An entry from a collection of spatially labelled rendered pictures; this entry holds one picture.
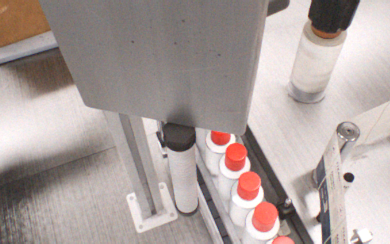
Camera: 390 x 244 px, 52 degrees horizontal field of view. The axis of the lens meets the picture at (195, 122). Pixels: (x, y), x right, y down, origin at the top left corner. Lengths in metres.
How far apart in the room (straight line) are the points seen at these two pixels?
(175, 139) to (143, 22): 0.14
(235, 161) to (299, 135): 0.31
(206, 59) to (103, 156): 0.65
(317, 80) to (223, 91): 0.56
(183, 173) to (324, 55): 0.46
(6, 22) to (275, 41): 0.69
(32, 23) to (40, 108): 0.24
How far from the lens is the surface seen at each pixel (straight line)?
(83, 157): 0.94
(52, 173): 0.95
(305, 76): 0.88
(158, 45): 0.32
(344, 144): 0.70
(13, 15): 1.15
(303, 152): 0.88
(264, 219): 0.58
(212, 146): 0.67
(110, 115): 0.52
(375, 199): 0.87
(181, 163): 0.44
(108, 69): 0.36
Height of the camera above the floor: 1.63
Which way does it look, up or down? 57 degrees down
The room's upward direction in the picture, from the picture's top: 3 degrees counter-clockwise
